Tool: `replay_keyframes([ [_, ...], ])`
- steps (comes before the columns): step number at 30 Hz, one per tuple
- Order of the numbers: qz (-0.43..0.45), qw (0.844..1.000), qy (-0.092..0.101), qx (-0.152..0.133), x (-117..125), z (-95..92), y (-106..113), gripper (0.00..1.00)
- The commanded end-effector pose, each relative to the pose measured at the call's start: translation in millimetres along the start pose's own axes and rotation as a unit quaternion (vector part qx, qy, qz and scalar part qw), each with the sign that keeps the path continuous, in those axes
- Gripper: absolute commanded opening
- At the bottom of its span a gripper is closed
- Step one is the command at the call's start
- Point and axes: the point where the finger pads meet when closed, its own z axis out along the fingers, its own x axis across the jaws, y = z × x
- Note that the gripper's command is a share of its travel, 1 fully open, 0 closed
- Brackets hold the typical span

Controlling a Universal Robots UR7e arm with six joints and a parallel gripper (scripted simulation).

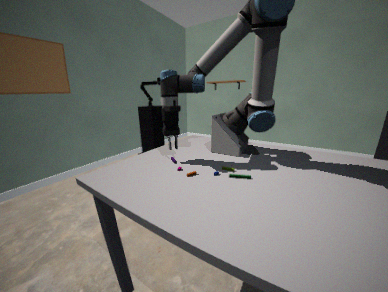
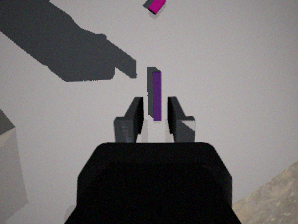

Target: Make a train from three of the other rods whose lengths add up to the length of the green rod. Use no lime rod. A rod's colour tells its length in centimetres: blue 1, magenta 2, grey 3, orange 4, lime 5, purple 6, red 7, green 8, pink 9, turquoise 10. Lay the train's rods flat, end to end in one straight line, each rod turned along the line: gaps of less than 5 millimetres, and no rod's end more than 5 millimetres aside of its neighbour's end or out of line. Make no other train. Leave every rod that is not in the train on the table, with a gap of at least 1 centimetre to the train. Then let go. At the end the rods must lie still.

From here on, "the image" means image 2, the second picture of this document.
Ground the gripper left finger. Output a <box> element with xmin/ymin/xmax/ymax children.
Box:
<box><xmin>113</xmin><ymin>97</ymin><xmax>144</xmax><ymax>143</ymax></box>

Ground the small magenta block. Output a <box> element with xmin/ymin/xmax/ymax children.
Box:
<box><xmin>148</xmin><ymin>0</ymin><xmax>166</xmax><ymax>15</ymax></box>

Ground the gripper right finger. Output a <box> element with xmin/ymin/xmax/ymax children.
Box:
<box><xmin>167</xmin><ymin>97</ymin><xmax>196</xmax><ymax>143</ymax></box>

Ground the purple rod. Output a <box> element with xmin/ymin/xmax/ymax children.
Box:
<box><xmin>153</xmin><ymin>71</ymin><xmax>161</xmax><ymax>121</ymax></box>

